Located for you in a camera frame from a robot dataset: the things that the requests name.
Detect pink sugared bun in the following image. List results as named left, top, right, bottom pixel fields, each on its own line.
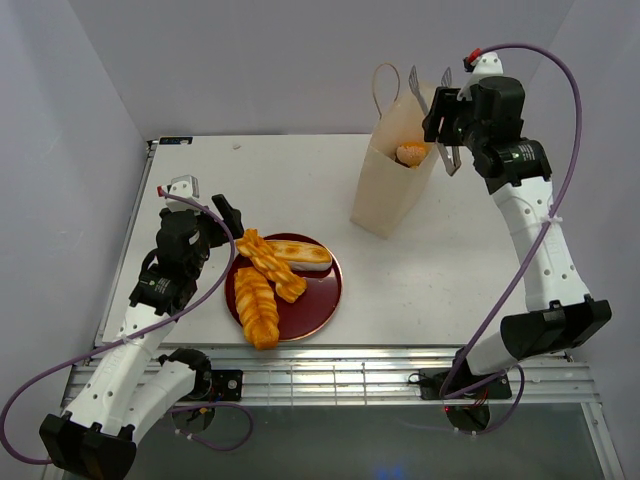
left=395, top=142, right=431, bottom=168

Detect dark red round plate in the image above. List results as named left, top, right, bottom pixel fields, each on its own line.
left=224, top=233, right=343, bottom=342

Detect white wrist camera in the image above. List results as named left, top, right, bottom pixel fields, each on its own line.
left=157, top=175, right=200, bottom=212
left=463, top=49, right=504, bottom=84

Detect braided orange danish pastry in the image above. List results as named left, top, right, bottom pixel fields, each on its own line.
left=234, top=267, right=280, bottom=350

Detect long white baguette roll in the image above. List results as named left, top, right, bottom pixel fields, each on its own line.
left=267, top=240, right=333, bottom=273

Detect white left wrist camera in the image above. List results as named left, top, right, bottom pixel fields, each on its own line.
left=157, top=175, right=200, bottom=212

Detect metal tongs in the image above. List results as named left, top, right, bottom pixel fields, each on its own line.
left=408, top=65, right=462, bottom=177

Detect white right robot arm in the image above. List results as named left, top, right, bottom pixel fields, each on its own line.
left=423, top=76, right=612, bottom=397

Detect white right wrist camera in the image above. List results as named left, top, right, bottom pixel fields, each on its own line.
left=463, top=49, right=504, bottom=84

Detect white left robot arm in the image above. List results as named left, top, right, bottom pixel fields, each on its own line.
left=39, top=194, right=244, bottom=479

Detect beige paper bag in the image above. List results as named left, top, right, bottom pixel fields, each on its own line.
left=350, top=62, right=438, bottom=238

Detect twisted orange pastry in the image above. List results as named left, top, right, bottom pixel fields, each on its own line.
left=236, top=229, right=307, bottom=304

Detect aluminium table front rail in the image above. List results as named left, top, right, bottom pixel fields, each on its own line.
left=204, top=345, right=600, bottom=407

